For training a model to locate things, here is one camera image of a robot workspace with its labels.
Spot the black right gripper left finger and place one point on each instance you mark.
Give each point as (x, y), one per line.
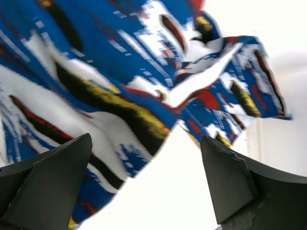
(40, 193)

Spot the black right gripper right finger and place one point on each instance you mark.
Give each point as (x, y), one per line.
(249, 195)

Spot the blue white patterned trousers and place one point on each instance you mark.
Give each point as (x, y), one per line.
(126, 72)

